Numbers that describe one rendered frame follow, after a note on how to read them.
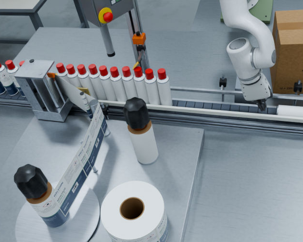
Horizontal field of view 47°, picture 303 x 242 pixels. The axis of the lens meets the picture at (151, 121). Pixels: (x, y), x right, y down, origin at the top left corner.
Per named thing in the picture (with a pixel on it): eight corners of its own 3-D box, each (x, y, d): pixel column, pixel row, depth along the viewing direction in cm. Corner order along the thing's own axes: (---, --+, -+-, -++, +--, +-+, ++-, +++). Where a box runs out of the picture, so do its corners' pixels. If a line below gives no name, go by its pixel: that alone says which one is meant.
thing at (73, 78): (75, 102, 167) (61, 68, 152) (81, 94, 170) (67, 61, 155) (84, 103, 166) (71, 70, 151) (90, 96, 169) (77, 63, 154)
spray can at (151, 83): (149, 109, 157) (141, 75, 142) (150, 101, 160) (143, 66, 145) (160, 109, 156) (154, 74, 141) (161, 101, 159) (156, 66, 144)
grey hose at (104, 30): (106, 56, 155) (93, 14, 140) (108, 52, 157) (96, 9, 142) (113, 57, 154) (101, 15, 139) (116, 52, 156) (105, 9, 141)
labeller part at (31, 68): (14, 77, 145) (13, 75, 144) (27, 60, 152) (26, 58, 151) (43, 79, 141) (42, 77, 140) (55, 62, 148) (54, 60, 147)
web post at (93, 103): (98, 136, 151) (86, 106, 137) (102, 128, 153) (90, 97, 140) (108, 137, 149) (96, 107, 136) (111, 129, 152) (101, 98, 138)
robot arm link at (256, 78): (261, 61, 131) (263, 67, 133) (238, 66, 136) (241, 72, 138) (260, 76, 126) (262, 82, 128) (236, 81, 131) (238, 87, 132)
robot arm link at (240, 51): (264, 62, 130) (241, 65, 136) (254, 34, 122) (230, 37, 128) (258, 78, 126) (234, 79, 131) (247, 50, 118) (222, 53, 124)
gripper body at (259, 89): (264, 66, 132) (271, 87, 139) (237, 72, 137) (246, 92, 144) (263, 79, 127) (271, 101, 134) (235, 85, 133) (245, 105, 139)
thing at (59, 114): (37, 119, 163) (13, 77, 144) (49, 99, 171) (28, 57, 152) (63, 122, 159) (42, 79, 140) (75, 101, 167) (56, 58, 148)
